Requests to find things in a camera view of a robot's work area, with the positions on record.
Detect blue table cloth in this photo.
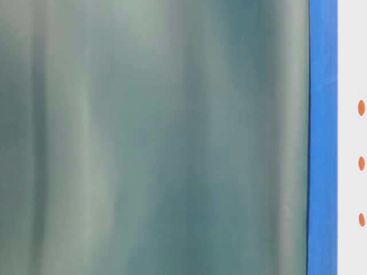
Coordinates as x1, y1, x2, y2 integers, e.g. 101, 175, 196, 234
307, 1, 338, 274

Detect white foam board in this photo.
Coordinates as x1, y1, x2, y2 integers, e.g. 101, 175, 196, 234
338, 1, 366, 274

